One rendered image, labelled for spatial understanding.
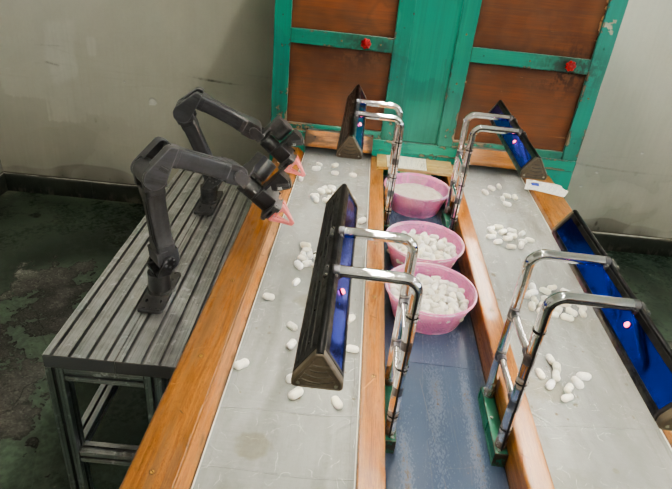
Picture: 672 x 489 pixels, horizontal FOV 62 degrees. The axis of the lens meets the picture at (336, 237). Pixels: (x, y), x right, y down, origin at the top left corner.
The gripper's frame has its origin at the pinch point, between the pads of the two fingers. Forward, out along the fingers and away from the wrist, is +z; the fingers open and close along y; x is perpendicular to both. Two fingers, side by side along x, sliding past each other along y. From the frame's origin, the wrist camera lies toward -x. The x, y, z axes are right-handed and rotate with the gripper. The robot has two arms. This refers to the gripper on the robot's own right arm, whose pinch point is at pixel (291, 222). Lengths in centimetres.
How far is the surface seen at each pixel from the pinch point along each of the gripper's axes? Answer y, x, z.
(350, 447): -75, -6, 21
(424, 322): -30, -17, 38
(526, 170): 5, -62, 39
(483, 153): 78, -49, 59
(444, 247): 11, -25, 46
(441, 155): 83, -34, 49
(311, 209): 30.0, 4.6, 10.6
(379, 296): -24.6, -12.0, 25.6
